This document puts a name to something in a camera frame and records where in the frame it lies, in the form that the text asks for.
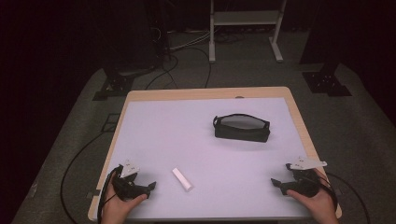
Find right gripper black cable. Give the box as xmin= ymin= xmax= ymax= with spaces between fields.
xmin=314 ymin=174 xmax=339 ymax=213

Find white table mat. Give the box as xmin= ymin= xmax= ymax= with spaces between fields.
xmin=98 ymin=97 xmax=313 ymax=219

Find white stick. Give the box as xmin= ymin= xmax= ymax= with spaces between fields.
xmin=172 ymin=167 xmax=194 ymax=192

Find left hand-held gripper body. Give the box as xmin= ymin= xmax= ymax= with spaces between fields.
xmin=111 ymin=160 xmax=151 ymax=202

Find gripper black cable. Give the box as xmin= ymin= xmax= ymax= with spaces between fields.
xmin=96 ymin=164 xmax=124 ymax=224
xmin=314 ymin=174 xmax=339 ymax=213

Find black stand base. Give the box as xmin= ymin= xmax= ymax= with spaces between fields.
xmin=92 ymin=66 xmax=135 ymax=102
xmin=302 ymin=62 xmax=353 ymax=97

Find black zipper pouch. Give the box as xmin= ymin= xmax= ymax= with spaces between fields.
xmin=212 ymin=113 xmax=271 ymax=144

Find long black floor cable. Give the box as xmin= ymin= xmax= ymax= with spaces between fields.
xmin=60 ymin=132 xmax=108 ymax=224

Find white metal stand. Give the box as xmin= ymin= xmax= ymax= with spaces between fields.
xmin=208 ymin=0 xmax=288 ymax=64

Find wooden table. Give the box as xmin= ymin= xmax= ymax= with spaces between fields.
xmin=87 ymin=86 xmax=343 ymax=222

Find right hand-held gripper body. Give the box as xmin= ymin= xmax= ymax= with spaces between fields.
xmin=285 ymin=157 xmax=328 ymax=199

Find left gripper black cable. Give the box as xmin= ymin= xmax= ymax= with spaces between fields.
xmin=96 ymin=164 xmax=124 ymax=224

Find white floor cables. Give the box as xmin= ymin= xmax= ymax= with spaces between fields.
xmin=169 ymin=30 xmax=213 ymax=51

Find person's right hand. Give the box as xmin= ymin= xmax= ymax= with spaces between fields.
xmin=286 ymin=169 xmax=340 ymax=224

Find person's left hand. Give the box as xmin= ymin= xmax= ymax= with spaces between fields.
xmin=101 ymin=182 xmax=149 ymax=224

